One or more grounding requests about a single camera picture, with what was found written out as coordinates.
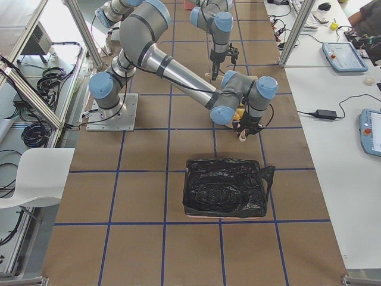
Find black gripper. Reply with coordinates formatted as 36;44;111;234
210;43;239;64
233;114;264;138

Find cream plastic dustpan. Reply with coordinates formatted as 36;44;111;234
222;72;261;142

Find brown potato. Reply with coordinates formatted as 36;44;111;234
233;108;245;120

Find cream brush black bristles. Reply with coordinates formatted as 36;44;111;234
204;62;223;81

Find pink plastic bin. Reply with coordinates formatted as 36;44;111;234
183;0;196;11

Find bin with black bag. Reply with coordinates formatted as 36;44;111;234
182;158;275;218

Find black power adapter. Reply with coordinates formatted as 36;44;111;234
308;109;338;120

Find white side table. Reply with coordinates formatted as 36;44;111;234
263;0;381;271

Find blue teach pendant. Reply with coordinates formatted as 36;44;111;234
359;109;380;156
322;42;368;72

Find person at desk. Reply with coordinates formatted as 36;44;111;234
348;0;380;66

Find white chair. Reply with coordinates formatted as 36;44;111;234
1;148;75;209

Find aluminium frame post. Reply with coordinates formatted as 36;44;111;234
279;0;318;67

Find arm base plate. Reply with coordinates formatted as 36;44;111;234
86;93;139;132

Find coiled black cables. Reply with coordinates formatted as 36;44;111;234
21;123;51;148

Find aluminium frame rail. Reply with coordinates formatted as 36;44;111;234
1;56;64;129

